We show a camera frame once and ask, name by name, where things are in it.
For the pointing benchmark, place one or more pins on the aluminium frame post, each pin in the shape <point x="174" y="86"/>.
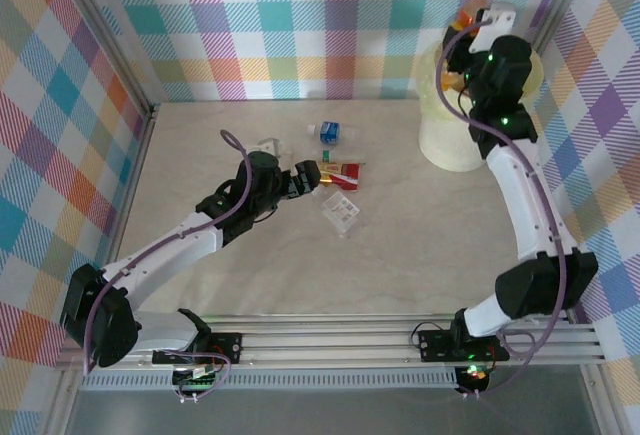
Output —
<point x="560" y="0"/>
<point x="110" y="40"/>

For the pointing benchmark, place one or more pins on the white round plastic bin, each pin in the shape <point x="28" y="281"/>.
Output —
<point x="445" y="145"/>

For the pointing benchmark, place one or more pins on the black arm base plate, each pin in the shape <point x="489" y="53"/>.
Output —
<point x="432" y="345"/>
<point x="231" y="345"/>

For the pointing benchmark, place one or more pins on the grey metal plate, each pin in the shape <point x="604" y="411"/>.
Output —
<point x="325" y="415"/>

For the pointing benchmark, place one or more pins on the aluminium table side rail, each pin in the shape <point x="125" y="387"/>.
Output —
<point x="132" y="165"/>
<point x="597" y="400"/>

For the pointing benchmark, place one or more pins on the orange pill bottle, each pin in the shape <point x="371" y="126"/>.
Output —
<point x="470" y="14"/>

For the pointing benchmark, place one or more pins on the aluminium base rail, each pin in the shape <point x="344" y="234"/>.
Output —
<point x="325" y="345"/>

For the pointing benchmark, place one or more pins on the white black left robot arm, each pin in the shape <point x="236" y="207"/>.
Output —
<point x="165" y="250"/>

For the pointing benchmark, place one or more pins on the clear bottle with blue label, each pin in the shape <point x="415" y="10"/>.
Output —
<point x="330" y="131"/>

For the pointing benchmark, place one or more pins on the colourful plaid backdrop panel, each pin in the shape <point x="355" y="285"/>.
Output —
<point x="300" y="15"/>
<point x="40" y="130"/>
<point x="610" y="155"/>

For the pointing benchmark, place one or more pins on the clear plastic box with labels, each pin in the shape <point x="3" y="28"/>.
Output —
<point x="342" y="211"/>

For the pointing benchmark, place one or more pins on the control circuit board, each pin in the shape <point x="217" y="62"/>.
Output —
<point x="195" y="385"/>
<point x="472" y="375"/>

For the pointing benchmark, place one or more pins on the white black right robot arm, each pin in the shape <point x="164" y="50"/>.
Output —
<point x="525" y="205"/>

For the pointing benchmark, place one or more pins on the yellow snack wrapper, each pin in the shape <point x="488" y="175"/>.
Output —
<point x="326" y="176"/>

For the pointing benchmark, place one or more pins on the red snack wrapper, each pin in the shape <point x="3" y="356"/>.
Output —
<point x="345" y="177"/>

